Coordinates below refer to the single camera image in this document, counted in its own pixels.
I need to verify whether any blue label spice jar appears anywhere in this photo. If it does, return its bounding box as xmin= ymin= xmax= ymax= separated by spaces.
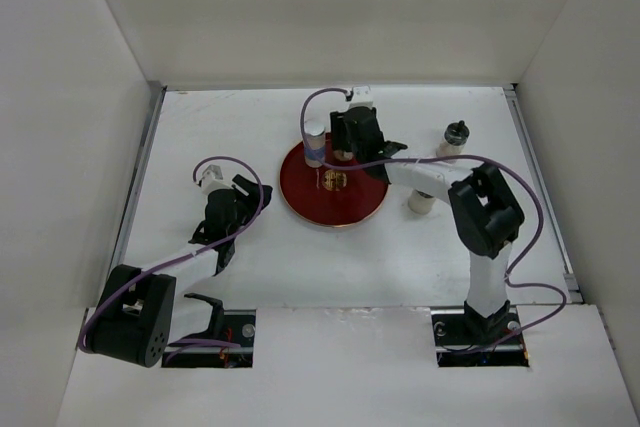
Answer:
xmin=304 ymin=120 xmax=326 ymax=168

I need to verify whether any brown condiment bottle black cap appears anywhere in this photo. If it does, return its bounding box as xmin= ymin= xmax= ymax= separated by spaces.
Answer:
xmin=333 ymin=149 xmax=353 ymax=162

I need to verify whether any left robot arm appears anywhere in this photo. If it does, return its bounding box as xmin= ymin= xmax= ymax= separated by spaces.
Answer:
xmin=79 ymin=175 xmax=273 ymax=368

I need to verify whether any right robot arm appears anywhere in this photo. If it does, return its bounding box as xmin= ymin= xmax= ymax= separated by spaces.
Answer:
xmin=330 ymin=106 xmax=525 ymax=343

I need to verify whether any white condiment bottle black cap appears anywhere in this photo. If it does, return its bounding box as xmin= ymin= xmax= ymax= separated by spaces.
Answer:
xmin=407 ymin=190 xmax=436 ymax=215

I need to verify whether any red round tray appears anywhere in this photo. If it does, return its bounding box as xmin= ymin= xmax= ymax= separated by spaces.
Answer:
xmin=279 ymin=143 xmax=389 ymax=228

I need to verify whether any clear bottle black stopper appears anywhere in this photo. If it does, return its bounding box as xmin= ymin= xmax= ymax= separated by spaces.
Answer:
xmin=436 ymin=120 xmax=470 ymax=157

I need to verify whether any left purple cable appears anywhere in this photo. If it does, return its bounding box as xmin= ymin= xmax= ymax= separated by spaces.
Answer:
xmin=73 ymin=154 xmax=266 ymax=363

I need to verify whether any purple cable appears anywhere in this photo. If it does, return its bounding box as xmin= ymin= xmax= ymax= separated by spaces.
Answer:
xmin=73 ymin=154 xmax=266 ymax=363
xmin=298 ymin=87 xmax=569 ymax=353

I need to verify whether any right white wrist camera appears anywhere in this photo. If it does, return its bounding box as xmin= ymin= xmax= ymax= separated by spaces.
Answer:
xmin=346 ymin=85 xmax=374 ymax=109

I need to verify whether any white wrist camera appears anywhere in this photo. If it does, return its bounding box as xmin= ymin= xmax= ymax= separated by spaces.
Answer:
xmin=196 ymin=164 xmax=231 ymax=196
xmin=346 ymin=85 xmax=374 ymax=109

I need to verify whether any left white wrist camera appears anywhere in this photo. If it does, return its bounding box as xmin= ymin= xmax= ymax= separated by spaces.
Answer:
xmin=196 ymin=164 xmax=231 ymax=196

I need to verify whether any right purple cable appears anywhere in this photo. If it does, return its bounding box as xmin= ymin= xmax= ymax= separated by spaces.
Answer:
xmin=298 ymin=87 xmax=569 ymax=353

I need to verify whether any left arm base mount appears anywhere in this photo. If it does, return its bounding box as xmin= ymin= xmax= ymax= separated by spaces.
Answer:
xmin=161 ymin=293 xmax=257 ymax=369

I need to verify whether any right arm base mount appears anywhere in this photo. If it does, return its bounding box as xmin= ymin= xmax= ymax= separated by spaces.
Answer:
xmin=431 ymin=307 xmax=530 ymax=368

